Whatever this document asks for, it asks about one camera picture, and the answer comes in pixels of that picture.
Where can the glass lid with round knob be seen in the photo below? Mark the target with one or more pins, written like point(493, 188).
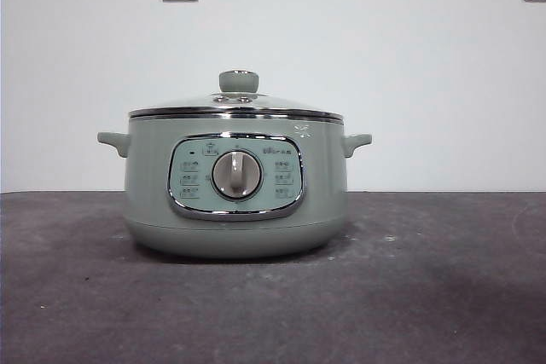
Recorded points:
point(239, 80)

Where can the pale green electric cooking pot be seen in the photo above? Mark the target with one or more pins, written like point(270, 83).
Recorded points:
point(324, 193)

